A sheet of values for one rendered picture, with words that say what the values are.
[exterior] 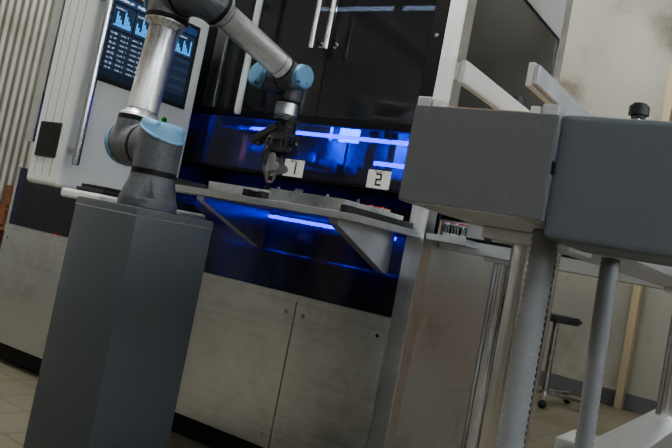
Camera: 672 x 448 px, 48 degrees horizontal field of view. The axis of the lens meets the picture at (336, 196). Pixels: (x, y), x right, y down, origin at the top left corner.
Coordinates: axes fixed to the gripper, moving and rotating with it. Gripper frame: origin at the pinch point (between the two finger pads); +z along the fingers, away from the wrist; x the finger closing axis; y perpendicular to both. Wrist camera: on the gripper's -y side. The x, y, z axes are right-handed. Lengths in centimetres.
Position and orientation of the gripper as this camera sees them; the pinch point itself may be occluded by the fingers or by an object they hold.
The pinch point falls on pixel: (267, 177)
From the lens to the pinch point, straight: 239.7
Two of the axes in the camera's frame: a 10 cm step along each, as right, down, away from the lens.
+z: -1.9, 9.8, -0.7
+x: 5.2, 1.6, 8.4
